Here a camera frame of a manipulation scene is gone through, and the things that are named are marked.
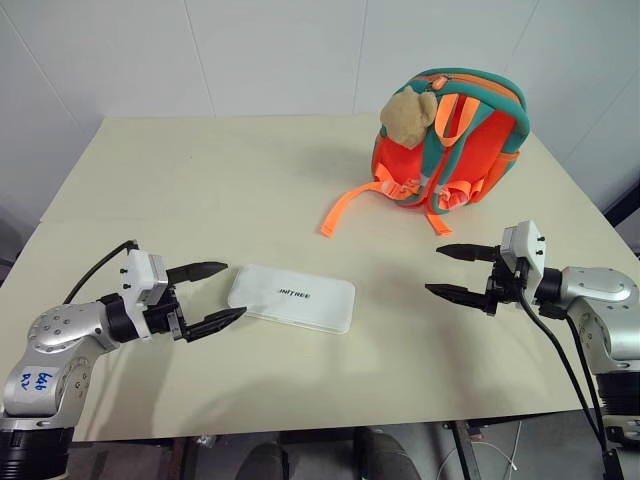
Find white pencil case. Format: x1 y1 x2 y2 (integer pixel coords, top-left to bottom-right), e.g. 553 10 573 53
226 263 358 336

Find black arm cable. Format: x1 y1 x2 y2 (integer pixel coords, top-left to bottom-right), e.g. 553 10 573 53
517 292 612 454
61 240 140 307

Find white floor cable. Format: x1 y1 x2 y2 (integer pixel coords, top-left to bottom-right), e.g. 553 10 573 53
433 422 527 480

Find orange and teal backpack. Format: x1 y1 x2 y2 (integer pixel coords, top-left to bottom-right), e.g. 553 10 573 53
319 69 530 239

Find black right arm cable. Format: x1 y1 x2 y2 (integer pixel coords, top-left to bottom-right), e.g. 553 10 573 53
517 292 612 454

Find black table frame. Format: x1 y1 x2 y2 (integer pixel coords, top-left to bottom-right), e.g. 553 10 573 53
441 410 640 480

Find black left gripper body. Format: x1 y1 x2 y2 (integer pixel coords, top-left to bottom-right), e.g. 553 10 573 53
144 284 194 345

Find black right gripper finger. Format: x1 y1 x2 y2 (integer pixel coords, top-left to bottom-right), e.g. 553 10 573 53
424 282 495 315
435 242 502 265

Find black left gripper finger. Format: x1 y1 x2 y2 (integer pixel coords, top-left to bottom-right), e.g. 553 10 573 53
166 260 230 288
186 306 249 345

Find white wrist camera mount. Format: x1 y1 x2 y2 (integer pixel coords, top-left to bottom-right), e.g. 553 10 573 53
119 248 169 344
500 219 548 302

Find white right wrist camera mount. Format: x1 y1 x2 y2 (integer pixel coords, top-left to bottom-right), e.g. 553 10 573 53
500 219 548 302

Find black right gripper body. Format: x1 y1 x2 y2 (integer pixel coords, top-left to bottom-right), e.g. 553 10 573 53
483 244 531 317

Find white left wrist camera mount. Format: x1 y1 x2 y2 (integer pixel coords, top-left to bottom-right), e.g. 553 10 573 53
119 248 169 344

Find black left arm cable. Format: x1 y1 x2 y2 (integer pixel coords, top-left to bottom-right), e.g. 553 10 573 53
61 240 140 307

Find beige plush bear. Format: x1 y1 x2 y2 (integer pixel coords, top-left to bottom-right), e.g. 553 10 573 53
379 84 438 150

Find dark rounded shape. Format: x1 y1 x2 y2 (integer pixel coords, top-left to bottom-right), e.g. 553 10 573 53
353 426 417 480

